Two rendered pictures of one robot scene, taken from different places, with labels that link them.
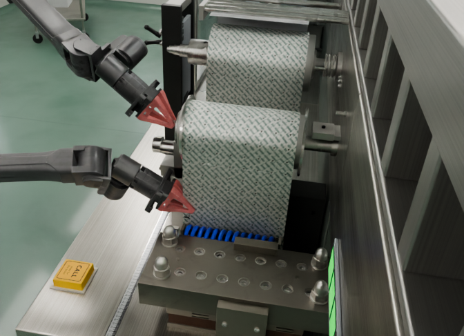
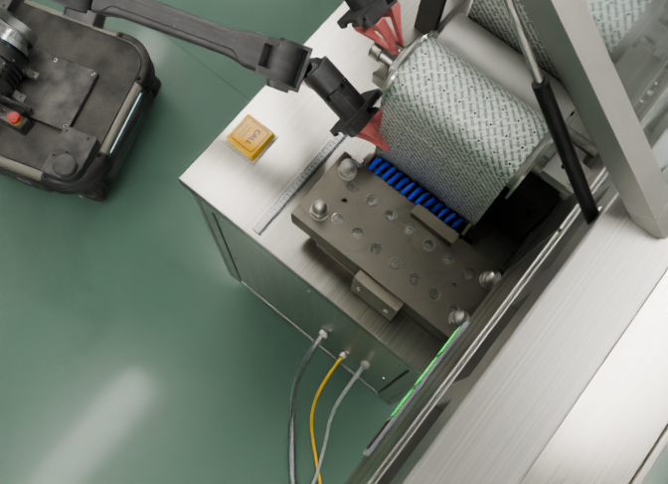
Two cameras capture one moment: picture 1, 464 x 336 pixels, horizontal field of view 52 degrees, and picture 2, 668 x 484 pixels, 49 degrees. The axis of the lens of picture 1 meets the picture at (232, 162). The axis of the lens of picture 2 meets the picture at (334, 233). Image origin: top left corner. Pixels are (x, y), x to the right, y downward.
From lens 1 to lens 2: 0.67 m
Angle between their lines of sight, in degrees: 44
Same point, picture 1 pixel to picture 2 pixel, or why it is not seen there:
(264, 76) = not seen: hidden behind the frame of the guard
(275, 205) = (473, 201)
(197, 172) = (398, 128)
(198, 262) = (363, 215)
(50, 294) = (220, 150)
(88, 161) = (276, 66)
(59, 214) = not seen: outside the picture
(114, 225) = not seen: hidden behind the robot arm
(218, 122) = (433, 101)
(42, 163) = (227, 47)
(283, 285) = (432, 287)
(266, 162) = (472, 168)
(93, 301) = (258, 180)
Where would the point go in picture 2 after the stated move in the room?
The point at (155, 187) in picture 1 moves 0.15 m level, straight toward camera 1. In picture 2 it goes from (348, 115) to (317, 190)
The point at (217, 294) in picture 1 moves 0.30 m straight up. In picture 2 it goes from (361, 265) to (375, 216)
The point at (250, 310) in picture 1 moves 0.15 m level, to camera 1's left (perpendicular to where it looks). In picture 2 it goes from (384, 297) to (313, 254)
